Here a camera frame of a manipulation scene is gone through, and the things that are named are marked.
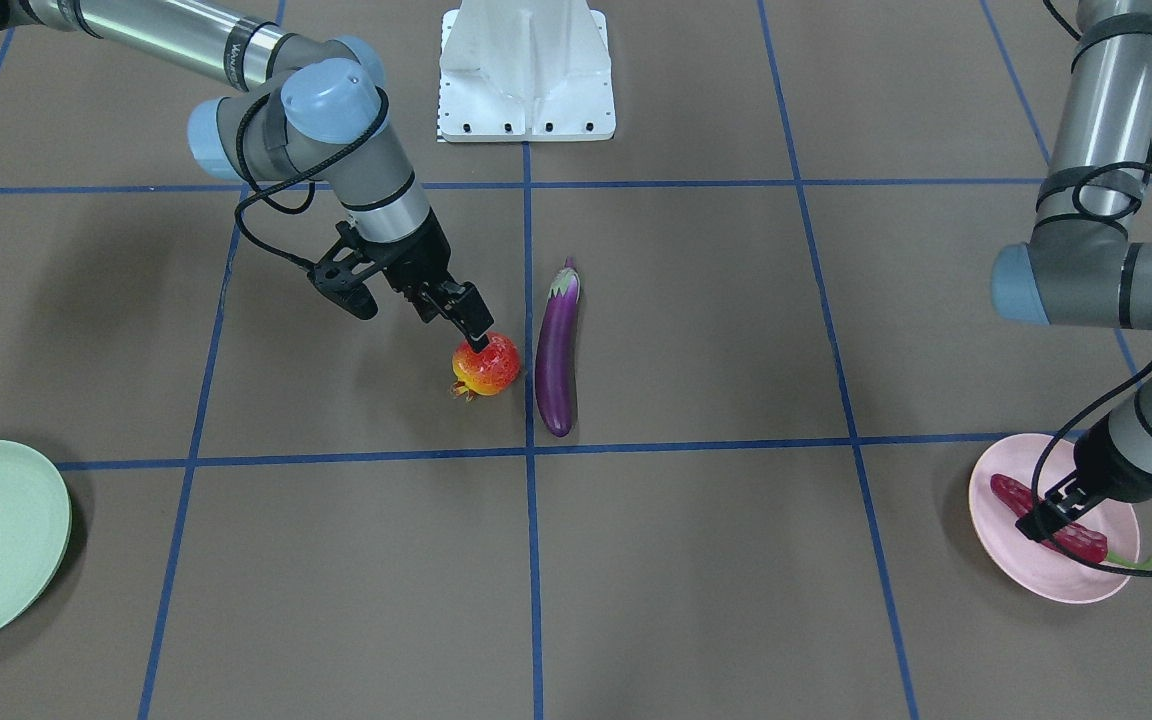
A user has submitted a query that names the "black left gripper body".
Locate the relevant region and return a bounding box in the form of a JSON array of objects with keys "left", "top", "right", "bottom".
[{"left": 1074, "top": 410, "right": 1152, "bottom": 503}]

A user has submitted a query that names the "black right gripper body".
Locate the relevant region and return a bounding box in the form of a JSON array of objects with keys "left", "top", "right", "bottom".
[{"left": 335, "top": 211, "right": 452, "bottom": 323}]

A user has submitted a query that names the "red chili pepper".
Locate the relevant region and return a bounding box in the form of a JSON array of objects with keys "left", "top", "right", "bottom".
[{"left": 990, "top": 473, "right": 1152, "bottom": 570}]

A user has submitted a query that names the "red orange pomegranate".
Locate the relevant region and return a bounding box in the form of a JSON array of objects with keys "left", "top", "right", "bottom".
[{"left": 450, "top": 332, "right": 524, "bottom": 400}]

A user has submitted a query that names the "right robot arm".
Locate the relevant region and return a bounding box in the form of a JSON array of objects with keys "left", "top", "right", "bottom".
[{"left": 0, "top": 1, "right": 493, "bottom": 353}]

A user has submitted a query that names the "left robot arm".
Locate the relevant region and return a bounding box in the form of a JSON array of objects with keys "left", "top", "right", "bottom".
[{"left": 991, "top": 1, "right": 1152, "bottom": 541}]

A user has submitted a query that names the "pink plate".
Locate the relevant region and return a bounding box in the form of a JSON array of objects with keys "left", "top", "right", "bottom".
[{"left": 967, "top": 433, "right": 1142, "bottom": 602}]

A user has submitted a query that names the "purple eggplant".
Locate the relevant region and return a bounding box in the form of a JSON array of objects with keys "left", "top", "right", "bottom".
[{"left": 535, "top": 256, "right": 581, "bottom": 438}]

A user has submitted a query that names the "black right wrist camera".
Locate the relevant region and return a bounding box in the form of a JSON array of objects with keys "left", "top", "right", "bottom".
[{"left": 306, "top": 222, "right": 378, "bottom": 323}]

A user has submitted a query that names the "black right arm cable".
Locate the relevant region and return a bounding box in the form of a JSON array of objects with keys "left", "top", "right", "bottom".
[{"left": 233, "top": 88, "right": 392, "bottom": 276}]

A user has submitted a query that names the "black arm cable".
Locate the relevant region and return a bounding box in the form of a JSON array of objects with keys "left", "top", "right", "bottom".
[
  {"left": 1031, "top": 0, "right": 1152, "bottom": 579},
  {"left": 233, "top": 88, "right": 392, "bottom": 276}
]

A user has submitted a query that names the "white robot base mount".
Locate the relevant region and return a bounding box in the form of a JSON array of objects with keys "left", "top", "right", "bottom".
[{"left": 435, "top": 1, "right": 617, "bottom": 143}]

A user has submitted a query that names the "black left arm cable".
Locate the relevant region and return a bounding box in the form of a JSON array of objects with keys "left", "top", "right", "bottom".
[{"left": 1031, "top": 0, "right": 1152, "bottom": 579}]

